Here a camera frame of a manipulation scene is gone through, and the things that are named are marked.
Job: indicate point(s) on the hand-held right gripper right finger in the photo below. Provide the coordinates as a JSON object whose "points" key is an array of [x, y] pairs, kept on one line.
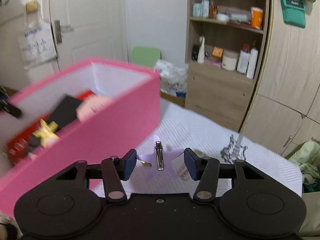
{"points": [[190, 166]]}

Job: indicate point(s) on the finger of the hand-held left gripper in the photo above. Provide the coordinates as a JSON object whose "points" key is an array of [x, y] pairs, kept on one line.
{"points": [[11, 108]]}

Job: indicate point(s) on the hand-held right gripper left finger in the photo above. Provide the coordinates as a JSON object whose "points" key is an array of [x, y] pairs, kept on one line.
{"points": [[128, 166]]}

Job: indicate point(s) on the purple star hair clip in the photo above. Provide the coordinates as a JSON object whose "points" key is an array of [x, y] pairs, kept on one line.
{"points": [[170, 160]]}

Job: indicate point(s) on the pink cardboard box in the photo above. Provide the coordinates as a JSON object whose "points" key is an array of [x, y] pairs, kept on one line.
{"points": [[112, 135]]}

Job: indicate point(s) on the yellow hair claw clip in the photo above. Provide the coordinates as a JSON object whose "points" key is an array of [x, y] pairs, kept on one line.
{"points": [[46, 133]]}

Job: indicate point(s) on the black portable hard drive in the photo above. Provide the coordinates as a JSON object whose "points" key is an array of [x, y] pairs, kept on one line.
{"points": [[65, 112]]}

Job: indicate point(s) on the pink round case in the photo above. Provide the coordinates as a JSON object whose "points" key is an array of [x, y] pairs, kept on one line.
{"points": [[92, 107]]}

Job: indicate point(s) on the clear plastic plug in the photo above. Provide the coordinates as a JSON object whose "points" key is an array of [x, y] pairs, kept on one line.
{"points": [[183, 173]]}

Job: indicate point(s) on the red glasses-print case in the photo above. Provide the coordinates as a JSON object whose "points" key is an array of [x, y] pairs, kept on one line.
{"points": [[17, 152]]}

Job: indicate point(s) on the white printed hanging bag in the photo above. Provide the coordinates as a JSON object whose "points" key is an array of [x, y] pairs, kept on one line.
{"points": [[35, 45]]}

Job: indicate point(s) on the wooden bookshelf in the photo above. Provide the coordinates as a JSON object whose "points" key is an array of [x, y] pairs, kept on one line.
{"points": [[212, 92]]}

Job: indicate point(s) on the pink book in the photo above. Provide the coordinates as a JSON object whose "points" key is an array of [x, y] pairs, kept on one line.
{"points": [[212, 62]]}

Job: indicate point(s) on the green folding table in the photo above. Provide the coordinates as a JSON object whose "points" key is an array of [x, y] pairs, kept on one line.
{"points": [[146, 57]]}

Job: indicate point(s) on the white jar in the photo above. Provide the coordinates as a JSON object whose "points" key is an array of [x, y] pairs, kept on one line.
{"points": [[229, 61]]}

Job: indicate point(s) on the black small bottle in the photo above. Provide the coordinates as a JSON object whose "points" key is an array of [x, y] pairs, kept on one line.
{"points": [[195, 53]]}

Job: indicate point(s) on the white tube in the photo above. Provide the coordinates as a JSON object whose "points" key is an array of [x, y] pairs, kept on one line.
{"points": [[201, 52]]}

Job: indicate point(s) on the white bottle red cap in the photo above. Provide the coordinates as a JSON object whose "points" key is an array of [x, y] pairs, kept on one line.
{"points": [[242, 61]]}

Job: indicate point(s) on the orange small box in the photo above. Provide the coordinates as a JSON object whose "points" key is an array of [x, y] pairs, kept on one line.
{"points": [[217, 52]]}

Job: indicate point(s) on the white door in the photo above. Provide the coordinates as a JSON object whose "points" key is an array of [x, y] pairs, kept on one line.
{"points": [[95, 25]]}

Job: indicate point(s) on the beige fuzzy garment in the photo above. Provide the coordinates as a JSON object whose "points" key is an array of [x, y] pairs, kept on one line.
{"points": [[7, 227]]}

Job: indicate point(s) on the white cylinder bottle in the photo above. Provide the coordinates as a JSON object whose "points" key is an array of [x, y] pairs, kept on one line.
{"points": [[252, 63]]}

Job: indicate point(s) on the light green cloth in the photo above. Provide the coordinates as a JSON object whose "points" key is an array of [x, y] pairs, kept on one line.
{"points": [[310, 155]]}

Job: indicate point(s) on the light wood wardrobe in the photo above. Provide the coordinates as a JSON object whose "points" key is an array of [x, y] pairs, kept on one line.
{"points": [[282, 80]]}

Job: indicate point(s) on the brown small bottle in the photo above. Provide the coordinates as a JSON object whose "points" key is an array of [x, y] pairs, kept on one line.
{"points": [[213, 11]]}

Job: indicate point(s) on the blue grey pouch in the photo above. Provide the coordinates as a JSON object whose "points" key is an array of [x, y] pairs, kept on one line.
{"points": [[238, 16]]}

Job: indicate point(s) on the pale blue skincare bottles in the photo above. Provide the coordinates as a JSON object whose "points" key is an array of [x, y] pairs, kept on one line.
{"points": [[200, 8]]}

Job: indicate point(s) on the orange paper cup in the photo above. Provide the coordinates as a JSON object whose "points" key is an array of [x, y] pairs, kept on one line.
{"points": [[257, 18]]}

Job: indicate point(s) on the teal hanging pouch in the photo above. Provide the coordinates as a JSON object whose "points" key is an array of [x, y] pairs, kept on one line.
{"points": [[292, 17]]}

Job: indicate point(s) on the yellow wall hook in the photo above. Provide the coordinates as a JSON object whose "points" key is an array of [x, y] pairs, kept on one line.
{"points": [[32, 7]]}

